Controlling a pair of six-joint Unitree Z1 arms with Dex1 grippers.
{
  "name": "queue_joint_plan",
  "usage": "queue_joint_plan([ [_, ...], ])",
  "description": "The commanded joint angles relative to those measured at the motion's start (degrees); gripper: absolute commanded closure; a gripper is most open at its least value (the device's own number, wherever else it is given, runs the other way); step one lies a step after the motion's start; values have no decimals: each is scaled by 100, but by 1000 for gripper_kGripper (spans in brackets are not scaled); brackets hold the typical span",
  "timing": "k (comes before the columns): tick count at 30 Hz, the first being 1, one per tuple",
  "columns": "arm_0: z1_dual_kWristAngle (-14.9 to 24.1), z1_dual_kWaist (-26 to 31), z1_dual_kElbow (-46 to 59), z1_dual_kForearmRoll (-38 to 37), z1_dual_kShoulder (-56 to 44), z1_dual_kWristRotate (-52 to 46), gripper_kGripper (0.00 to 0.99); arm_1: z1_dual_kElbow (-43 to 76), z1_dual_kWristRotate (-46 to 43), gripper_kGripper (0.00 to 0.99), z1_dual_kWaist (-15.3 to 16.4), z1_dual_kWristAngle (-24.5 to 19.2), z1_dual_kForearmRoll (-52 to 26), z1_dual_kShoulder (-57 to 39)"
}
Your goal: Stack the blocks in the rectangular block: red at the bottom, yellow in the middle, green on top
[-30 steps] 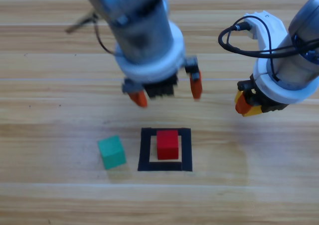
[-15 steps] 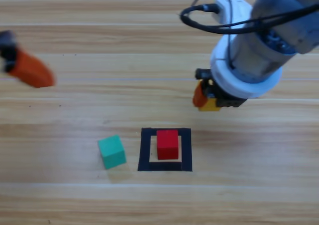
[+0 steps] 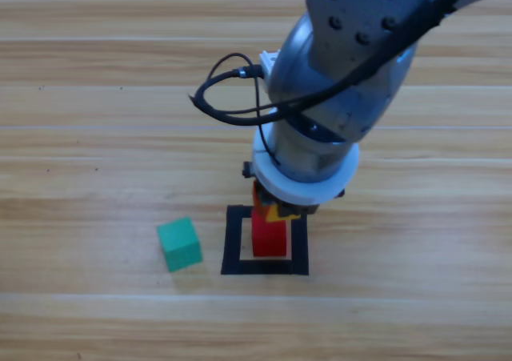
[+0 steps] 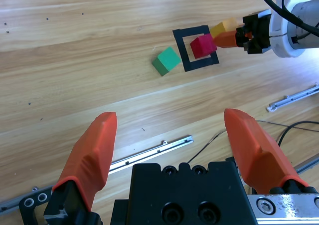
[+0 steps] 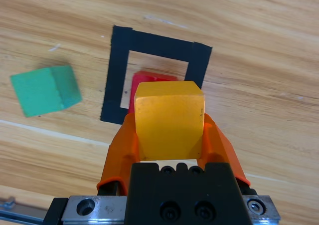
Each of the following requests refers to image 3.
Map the green wooden block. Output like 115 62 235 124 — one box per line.
155 215 204 273

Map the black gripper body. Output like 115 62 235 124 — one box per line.
242 160 345 220

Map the black tape square outline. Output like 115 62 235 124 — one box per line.
220 204 310 276

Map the red wooden block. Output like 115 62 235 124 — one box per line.
250 211 289 258

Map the yellow wooden block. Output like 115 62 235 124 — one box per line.
266 203 302 223

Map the thin black arm wire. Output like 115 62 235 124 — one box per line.
207 52 281 166

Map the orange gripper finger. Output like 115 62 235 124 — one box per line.
250 180 268 218

